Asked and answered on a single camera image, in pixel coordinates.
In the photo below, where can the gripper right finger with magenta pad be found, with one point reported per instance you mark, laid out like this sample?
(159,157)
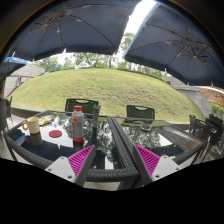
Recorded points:
(151,166)

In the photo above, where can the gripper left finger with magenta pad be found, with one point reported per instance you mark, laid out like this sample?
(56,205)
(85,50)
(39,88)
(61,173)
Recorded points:
(74,168)

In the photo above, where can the right glass-top wicker table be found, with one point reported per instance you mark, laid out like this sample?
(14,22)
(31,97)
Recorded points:
(164,139)

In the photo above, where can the glass-top wicker table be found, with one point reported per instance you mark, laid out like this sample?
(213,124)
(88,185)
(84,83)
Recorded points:
(164,139)
(112,162)

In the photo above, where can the red round coaster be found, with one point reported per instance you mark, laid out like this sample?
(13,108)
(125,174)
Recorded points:
(55,133)

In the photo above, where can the small glass ashtray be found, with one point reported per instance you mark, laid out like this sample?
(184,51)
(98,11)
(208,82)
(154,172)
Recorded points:
(145,126)

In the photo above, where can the left glass-top wicker table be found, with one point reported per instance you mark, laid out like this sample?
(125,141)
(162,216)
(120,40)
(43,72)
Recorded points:
(112,162)

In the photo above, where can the clear bottle with red cap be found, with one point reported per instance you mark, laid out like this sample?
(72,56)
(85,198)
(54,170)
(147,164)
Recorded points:
(77,124)

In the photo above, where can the right dark green chair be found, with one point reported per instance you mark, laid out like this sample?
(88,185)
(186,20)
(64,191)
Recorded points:
(137,111)

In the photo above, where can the dark green chair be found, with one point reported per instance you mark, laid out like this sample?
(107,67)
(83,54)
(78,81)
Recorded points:
(86,104)
(137,111)

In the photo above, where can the dark umbrella pole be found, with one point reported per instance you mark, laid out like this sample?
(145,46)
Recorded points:
(96,110)

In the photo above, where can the left dark green chair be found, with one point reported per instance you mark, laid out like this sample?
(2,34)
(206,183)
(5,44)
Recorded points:
(86,104)

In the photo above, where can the dark chairs at right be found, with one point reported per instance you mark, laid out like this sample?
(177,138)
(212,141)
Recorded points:
(207,131)

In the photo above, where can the orange umbrella at right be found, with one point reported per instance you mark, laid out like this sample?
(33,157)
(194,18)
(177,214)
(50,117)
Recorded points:
(213,95)

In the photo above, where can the right navy patio umbrella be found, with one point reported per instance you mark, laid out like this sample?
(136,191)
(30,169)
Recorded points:
(168,40)

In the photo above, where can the navy patio umbrella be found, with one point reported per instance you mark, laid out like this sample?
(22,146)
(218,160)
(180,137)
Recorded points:
(168,40)
(92,26)

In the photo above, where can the left navy patio umbrella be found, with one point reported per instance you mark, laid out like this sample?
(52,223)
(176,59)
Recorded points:
(92,26)

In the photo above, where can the cream mug with yellow handle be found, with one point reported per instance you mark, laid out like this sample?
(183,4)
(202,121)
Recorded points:
(32,125)

